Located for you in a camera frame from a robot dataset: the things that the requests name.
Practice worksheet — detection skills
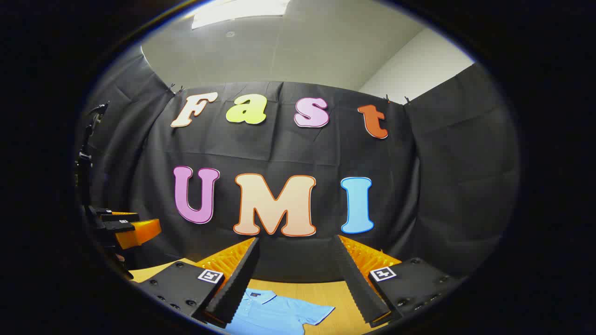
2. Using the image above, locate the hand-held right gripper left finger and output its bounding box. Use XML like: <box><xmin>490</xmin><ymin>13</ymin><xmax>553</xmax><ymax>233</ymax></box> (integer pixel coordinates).
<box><xmin>137</xmin><ymin>236</ymin><xmax>261</xmax><ymax>328</ymax></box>

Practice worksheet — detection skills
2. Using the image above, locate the black backdrop cloth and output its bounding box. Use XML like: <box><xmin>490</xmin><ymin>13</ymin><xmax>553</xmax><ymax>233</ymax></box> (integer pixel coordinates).
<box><xmin>77</xmin><ymin>44</ymin><xmax>520</xmax><ymax>284</ymax></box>

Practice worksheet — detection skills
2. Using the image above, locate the light blue T-shirt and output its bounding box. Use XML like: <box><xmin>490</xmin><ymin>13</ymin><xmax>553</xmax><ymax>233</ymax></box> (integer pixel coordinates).
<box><xmin>226</xmin><ymin>288</ymin><xmax>336</xmax><ymax>335</ymax></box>

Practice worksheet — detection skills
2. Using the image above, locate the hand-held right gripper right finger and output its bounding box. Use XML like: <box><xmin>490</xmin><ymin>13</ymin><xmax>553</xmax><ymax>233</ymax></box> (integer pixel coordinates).
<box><xmin>333</xmin><ymin>235</ymin><xmax>466</xmax><ymax>328</ymax></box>

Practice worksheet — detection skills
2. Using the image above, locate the ceiling light panel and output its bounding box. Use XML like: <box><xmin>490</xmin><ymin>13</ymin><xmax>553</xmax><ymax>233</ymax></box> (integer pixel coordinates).
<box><xmin>191</xmin><ymin>0</ymin><xmax>291</xmax><ymax>29</ymax></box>

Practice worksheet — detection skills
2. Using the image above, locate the black tripod stand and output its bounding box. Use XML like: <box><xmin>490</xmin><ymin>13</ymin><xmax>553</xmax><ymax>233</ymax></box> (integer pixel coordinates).
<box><xmin>74</xmin><ymin>102</ymin><xmax>110</xmax><ymax>205</ymax></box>

